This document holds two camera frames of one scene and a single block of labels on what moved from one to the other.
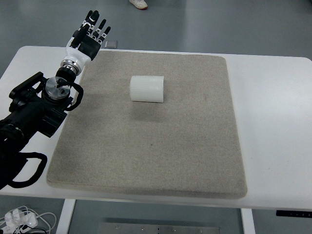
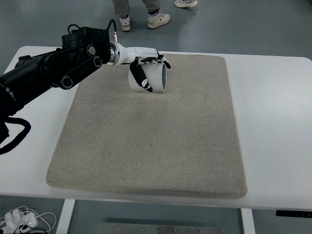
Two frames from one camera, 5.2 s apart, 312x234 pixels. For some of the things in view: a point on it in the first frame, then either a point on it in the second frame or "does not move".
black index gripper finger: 86,25 -> 167,64
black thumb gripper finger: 79,36 -> 139,75
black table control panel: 294,213 does not move
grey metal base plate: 153,228 does not move
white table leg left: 65,220 does not move
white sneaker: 140,4 -> 185,3
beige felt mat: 152,123 does not move
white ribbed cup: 146,88 -> 155,74
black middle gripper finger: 93,19 -> 148,59
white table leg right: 248,223 does not move
